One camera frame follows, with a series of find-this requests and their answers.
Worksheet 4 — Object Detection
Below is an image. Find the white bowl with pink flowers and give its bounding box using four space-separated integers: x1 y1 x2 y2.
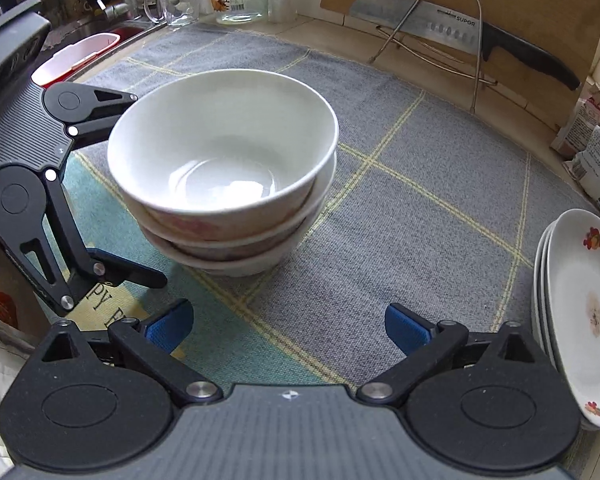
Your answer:
107 68 340 242
130 150 339 263
140 200 327 278

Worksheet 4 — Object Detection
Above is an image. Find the pink plastic basin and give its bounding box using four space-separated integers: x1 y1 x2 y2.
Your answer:
31 32 121 87

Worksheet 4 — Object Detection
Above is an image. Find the red and white paper bag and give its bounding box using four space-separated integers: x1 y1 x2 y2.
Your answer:
550 77 600 162

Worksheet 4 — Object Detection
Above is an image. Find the grey and teal checked mat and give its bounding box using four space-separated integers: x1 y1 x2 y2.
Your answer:
60 24 596 396

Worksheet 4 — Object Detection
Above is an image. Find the black-handled kitchen knife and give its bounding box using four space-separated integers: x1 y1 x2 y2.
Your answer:
349 0 581 92

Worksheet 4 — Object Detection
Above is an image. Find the metal wire rack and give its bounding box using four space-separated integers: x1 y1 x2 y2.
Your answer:
369 0 499 115

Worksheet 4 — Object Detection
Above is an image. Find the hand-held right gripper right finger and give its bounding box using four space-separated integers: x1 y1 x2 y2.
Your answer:
356 303 538 407

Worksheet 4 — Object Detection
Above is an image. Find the person's white jacket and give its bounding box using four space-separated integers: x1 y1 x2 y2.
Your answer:
0 330 37 467

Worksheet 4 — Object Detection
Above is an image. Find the white fruit-print plate with brown stain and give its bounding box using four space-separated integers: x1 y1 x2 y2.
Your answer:
547 208 600 429

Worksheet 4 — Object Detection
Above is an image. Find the metal sink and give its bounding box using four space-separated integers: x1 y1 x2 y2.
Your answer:
45 14 152 52

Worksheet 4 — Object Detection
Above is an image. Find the clear glass mug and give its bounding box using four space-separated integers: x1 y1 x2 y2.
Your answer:
144 0 201 29

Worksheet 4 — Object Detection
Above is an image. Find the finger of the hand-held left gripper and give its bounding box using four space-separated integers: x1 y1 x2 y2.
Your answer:
5 171 169 311
67 87 139 150

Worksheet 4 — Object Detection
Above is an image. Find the white plate with fruit print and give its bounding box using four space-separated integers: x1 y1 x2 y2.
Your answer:
530 232 566 376
537 217 581 411

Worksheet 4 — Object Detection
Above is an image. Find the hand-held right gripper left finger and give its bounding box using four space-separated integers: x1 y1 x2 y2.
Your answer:
40 298 223 407

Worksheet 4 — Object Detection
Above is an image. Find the bamboo cutting board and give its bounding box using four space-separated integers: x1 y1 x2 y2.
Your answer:
320 0 600 134

